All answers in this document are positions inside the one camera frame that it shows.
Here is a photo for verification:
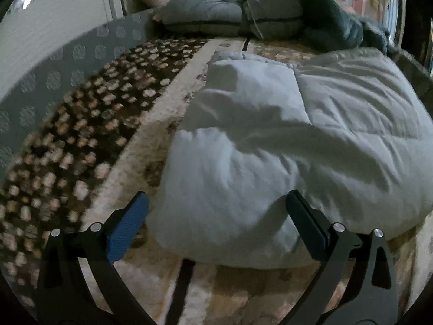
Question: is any white framed mirror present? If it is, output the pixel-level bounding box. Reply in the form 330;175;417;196
379;0;406;46

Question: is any dark blue-grey quilt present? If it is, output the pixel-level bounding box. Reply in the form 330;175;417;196
156;0;389;53

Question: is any white sliding wardrobe door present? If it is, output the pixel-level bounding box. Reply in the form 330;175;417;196
1;0;123;97

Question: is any grey patterned bed surround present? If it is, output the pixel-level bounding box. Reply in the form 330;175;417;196
0;9;433;184

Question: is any light blue puffer jacket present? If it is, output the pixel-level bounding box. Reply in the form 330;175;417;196
146;48;432;269

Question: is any floral patterned bed blanket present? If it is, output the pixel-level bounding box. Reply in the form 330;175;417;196
0;37;433;325

